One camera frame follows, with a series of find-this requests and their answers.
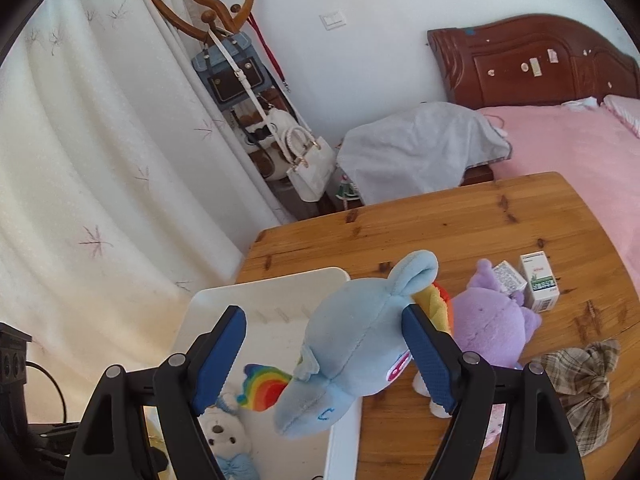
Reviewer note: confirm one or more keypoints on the blue rainbow pony plush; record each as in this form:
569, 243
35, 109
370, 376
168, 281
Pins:
345, 340

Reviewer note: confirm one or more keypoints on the wooden headboard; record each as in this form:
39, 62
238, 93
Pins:
530, 60

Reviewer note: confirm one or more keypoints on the white green medicine box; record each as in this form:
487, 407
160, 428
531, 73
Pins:
539, 280

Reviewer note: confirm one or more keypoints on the plaid fabric bow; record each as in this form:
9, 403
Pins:
585, 385

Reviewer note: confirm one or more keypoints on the grey cloth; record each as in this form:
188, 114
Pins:
420, 150

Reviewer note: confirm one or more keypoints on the white wall switch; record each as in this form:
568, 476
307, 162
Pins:
333, 20

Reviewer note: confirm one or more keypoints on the small grey printed box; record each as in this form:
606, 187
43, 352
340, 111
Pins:
509, 278

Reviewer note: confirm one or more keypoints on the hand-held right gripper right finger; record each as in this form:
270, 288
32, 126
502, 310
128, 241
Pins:
430, 360

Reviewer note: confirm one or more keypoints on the white floral curtain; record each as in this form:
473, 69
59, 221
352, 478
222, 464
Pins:
100, 160

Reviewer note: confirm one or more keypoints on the blue denim bag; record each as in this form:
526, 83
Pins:
232, 70

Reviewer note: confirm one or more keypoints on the wooden coat rack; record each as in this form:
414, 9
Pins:
210, 10

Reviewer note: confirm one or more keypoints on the pink bed sheet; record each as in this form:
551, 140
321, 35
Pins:
575, 145

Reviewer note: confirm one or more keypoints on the white teddy bear plush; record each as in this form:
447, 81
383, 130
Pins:
227, 435

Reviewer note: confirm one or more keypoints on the pink pillow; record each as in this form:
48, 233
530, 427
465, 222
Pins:
625, 112

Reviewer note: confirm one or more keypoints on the white plastic storage bin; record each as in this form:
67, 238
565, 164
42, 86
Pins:
280, 340

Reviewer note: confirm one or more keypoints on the white handbag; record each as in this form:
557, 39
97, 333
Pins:
310, 170

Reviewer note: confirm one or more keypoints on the wooden table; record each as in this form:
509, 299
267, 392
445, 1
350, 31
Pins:
450, 220

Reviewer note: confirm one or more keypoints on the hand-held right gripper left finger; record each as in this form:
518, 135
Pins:
220, 355

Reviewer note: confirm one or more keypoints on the black power strip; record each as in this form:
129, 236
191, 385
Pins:
11, 360

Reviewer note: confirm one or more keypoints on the purple plush toy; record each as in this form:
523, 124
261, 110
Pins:
487, 320

